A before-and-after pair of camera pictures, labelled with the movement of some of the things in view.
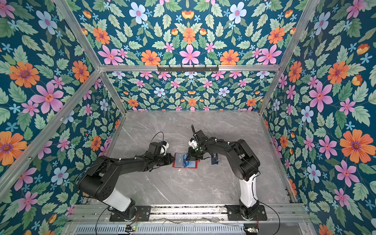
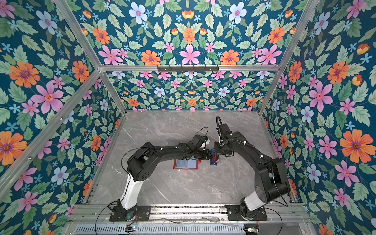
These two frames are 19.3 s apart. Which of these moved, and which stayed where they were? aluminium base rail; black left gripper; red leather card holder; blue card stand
Moved: black left gripper
Stayed: blue card stand; red leather card holder; aluminium base rail
